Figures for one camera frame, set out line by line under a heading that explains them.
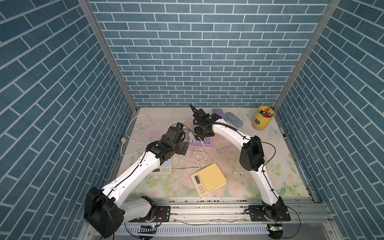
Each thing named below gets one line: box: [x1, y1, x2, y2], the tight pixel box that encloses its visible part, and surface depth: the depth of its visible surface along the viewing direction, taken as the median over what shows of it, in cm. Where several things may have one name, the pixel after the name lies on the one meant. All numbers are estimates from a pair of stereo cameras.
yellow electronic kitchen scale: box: [190, 163, 227, 198], surface depth 85 cm
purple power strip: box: [188, 137, 212, 147], surface depth 100 cm
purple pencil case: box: [212, 108, 229, 124], surface depth 121 cm
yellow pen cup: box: [253, 106, 275, 131], surface depth 104 cm
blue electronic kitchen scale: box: [149, 158, 173, 175], surface depth 88 cm
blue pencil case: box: [225, 112, 244, 128], surface depth 114 cm
